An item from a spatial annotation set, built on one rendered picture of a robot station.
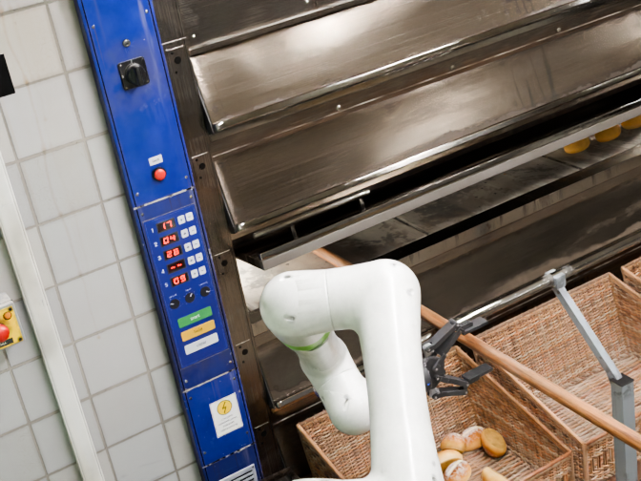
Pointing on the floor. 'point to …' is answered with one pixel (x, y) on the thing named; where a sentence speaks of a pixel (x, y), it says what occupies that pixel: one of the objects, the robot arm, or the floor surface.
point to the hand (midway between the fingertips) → (481, 345)
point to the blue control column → (109, 15)
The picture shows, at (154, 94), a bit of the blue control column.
